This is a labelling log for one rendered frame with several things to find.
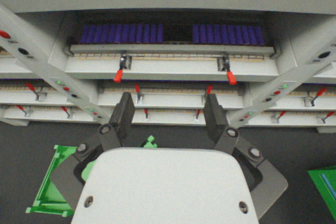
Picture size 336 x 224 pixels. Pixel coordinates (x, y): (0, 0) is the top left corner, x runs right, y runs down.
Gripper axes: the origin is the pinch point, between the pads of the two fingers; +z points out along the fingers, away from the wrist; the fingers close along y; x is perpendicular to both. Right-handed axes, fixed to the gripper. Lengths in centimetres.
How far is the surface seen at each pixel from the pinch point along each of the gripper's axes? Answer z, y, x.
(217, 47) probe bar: 23.7, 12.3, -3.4
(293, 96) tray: 27, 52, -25
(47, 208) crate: -11, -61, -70
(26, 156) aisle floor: 12, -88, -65
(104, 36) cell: 27.2, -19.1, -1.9
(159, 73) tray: 19.3, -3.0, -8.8
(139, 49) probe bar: 23.0, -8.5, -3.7
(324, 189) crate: 0, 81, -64
